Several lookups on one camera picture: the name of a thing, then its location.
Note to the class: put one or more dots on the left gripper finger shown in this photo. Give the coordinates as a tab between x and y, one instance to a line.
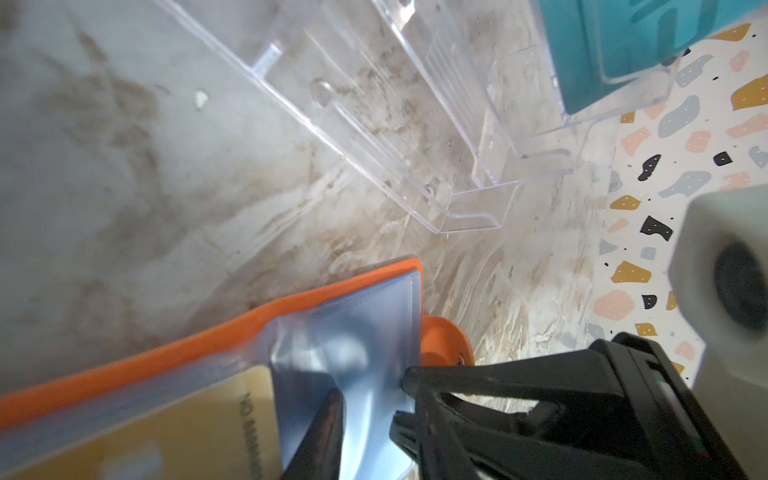
319	454

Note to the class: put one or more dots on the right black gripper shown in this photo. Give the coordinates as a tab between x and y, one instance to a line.
622	398

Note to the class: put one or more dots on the orange card holder wallet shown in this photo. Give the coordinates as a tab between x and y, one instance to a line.
359	335

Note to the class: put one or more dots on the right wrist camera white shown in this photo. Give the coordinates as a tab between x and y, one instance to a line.
718	273

